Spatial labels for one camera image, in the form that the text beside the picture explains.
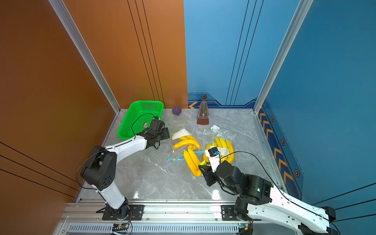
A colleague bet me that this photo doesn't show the clear zip-top bag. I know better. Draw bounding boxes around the clear zip-top bag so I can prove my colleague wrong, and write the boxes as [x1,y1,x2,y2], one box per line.
[203,125,236,164]
[163,115,203,178]

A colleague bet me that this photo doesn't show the yellow banana pair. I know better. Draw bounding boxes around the yellow banana pair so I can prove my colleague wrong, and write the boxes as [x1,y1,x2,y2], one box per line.
[183,147,202,177]

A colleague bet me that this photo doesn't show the yellow banana bunch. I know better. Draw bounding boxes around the yellow banana bunch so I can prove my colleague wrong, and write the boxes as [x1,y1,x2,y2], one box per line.
[206,137,235,164]
[173,136,200,150]

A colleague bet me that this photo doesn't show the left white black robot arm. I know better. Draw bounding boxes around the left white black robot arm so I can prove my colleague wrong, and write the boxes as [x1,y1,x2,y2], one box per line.
[80,116,170,220]

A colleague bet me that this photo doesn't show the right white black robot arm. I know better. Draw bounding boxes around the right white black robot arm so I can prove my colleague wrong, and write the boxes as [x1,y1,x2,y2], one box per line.
[199,161,340,235]

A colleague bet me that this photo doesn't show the green plastic basket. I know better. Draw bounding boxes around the green plastic basket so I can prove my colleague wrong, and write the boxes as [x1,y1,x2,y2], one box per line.
[117,100,164,140]

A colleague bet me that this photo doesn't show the purple cube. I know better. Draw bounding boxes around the purple cube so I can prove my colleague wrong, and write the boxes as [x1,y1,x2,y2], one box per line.
[172,105,182,116]

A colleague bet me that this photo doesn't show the green circuit board right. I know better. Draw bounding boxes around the green circuit board right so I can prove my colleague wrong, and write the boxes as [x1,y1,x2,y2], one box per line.
[237,224,254,235]

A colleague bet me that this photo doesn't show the green circuit board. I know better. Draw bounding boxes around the green circuit board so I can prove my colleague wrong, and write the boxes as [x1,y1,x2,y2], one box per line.
[237,224,254,235]
[112,223,130,233]

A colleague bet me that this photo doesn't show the brown wooden metronome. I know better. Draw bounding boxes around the brown wooden metronome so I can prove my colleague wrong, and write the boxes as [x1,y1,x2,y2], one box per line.
[197,99,210,125]

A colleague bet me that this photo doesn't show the small white object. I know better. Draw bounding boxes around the small white object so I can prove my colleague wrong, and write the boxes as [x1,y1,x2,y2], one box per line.
[211,125,220,132]

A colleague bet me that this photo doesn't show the green circuit board left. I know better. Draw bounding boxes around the green circuit board left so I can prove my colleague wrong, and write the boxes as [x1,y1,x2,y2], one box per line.
[112,223,130,233]

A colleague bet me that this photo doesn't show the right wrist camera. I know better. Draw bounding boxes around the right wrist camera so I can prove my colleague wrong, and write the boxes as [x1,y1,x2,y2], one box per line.
[205,147,221,173]

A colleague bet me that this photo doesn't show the aluminium rail base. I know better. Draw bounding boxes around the aluminium rail base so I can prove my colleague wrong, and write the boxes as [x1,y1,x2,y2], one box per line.
[52,199,297,235]

